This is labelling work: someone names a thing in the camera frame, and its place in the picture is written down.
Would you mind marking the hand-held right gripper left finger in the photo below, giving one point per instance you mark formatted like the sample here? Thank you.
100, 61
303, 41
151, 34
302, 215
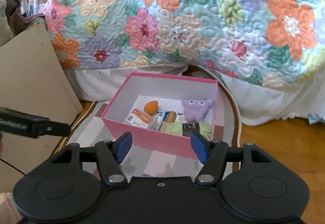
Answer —
124, 145

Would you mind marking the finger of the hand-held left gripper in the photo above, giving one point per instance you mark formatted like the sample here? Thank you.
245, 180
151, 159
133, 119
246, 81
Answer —
38, 126

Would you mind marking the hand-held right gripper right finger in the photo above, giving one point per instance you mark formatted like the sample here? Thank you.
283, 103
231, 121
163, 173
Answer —
199, 147

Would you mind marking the pink cardboard box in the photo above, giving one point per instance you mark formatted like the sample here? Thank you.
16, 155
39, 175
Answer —
152, 141

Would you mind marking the clear box orange label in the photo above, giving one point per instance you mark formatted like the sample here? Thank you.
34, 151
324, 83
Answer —
139, 119

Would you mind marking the green yarn ball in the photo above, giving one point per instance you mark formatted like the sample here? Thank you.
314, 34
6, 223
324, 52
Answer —
175, 128

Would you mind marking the small white tissue pack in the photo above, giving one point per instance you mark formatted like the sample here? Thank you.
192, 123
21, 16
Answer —
180, 118

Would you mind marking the purple plush toy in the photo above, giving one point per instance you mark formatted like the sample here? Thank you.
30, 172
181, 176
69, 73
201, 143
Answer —
195, 111

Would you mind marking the beige foundation bottle gold cap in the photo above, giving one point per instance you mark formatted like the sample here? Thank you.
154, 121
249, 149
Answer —
170, 116

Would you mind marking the orange makeup sponge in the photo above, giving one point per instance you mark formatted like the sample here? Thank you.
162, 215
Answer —
150, 107

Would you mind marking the blue wet wipes pack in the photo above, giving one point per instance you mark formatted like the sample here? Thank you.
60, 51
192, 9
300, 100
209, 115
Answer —
161, 114

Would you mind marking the checkered grey brown rug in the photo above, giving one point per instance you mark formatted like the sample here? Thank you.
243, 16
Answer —
83, 125

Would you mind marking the beige fluffy mat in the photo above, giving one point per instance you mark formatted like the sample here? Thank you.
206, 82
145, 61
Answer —
6, 208

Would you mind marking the grey purple-trimmed cloth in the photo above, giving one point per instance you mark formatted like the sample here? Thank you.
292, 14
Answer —
10, 15

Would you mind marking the blue printed paper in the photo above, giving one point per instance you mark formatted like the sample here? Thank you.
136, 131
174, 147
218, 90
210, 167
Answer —
317, 118

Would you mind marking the floral quilted bedspread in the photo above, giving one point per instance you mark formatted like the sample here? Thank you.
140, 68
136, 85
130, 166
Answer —
203, 23

